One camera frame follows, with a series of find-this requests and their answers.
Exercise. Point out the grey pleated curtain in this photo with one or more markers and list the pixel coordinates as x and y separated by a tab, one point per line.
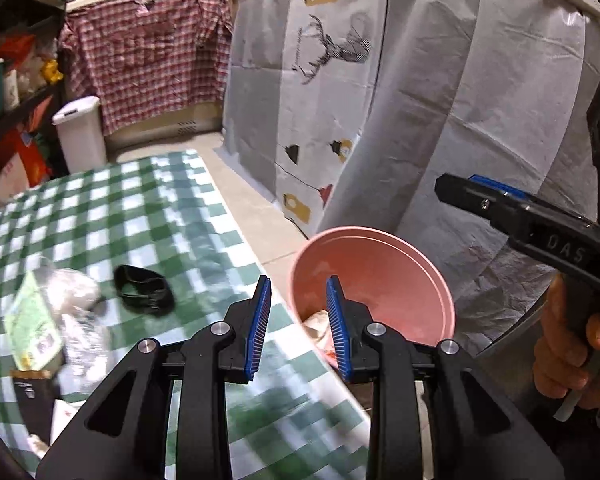
455	110

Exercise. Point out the red plaid shirt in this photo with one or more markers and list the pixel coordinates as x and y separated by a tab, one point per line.
145	60

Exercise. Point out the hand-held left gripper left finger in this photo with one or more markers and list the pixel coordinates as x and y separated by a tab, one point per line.
260	330

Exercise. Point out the green packet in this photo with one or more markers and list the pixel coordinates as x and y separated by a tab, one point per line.
30	325

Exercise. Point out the red orange bag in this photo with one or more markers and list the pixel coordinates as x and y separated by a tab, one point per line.
20	160

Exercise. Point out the pink plastic bin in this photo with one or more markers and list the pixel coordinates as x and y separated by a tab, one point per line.
380	270

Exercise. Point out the deer print patchwork curtain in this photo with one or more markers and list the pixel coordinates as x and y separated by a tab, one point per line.
325	110

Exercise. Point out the yellow toy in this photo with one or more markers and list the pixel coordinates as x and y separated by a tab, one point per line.
52	72

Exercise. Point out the green checkered tablecloth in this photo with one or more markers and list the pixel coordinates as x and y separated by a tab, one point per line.
155	210

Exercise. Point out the white lidded bin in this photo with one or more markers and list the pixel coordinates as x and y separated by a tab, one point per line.
80	135

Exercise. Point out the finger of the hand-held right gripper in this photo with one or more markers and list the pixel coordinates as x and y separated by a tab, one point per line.
460	192
500	187

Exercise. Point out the black packet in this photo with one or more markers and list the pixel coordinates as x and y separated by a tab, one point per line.
32	405

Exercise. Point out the clear plastic bag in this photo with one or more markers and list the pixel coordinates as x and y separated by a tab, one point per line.
75	285

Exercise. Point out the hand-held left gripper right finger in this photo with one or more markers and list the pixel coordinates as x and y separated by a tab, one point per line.
337	330

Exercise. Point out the person's right hand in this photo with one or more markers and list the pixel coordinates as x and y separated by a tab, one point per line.
555	350

